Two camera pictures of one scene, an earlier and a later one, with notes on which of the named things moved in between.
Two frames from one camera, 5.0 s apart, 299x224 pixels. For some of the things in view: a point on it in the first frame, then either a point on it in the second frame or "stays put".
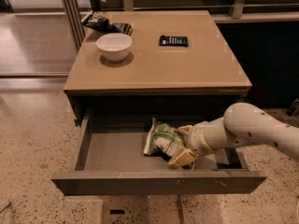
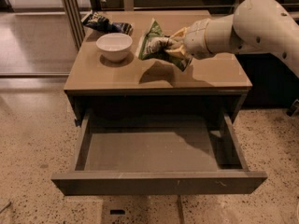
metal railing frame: [74, 13] stays put
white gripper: [196, 139] → [195, 38]
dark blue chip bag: [96, 21] stays put
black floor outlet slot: [117, 212] stays put
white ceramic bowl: [114, 46] stays put
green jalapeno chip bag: [165, 138] → [154, 45]
